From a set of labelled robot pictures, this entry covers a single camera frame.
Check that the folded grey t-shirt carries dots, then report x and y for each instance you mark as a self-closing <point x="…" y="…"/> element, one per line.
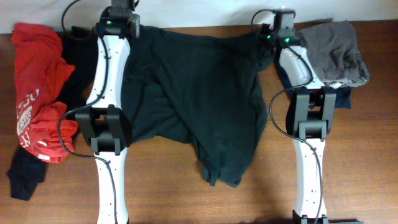
<point x="332" y="49"/>

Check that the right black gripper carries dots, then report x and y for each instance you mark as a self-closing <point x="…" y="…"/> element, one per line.
<point x="263" y="32"/>

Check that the folded navy blue t-shirt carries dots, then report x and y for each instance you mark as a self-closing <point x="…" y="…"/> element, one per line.
<point x="343" y="98"/>

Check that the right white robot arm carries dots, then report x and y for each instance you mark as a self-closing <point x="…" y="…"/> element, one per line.
<point x="309" y="117"/>

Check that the black t-shirt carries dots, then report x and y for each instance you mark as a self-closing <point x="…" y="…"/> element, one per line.
<point x="26" y="170"/>

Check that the dark green Nike t-shirt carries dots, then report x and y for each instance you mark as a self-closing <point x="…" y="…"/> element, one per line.
<point x="199" y="90"/>

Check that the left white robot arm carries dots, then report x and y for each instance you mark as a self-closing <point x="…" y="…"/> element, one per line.
<point x="103" y="124"/>

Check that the red printed t-shirt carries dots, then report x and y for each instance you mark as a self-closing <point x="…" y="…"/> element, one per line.
<point x="39" y="75"/>

